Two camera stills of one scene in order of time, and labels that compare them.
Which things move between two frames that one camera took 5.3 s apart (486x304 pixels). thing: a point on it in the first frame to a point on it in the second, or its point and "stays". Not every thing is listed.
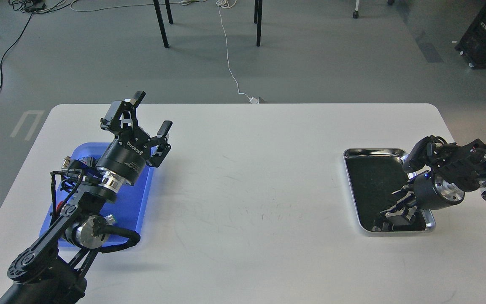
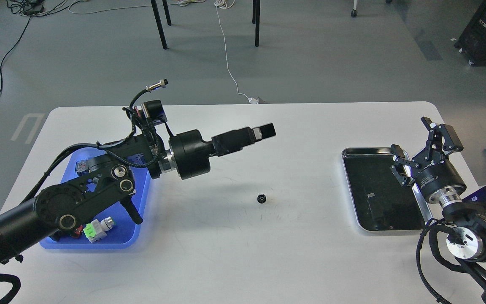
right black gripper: (430, 193) to (438, 180)
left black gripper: (125, 156) to (192, 153)
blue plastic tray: (128, 207) to (80, 154)
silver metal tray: (374, 174) stays
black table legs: (257, 19) stays
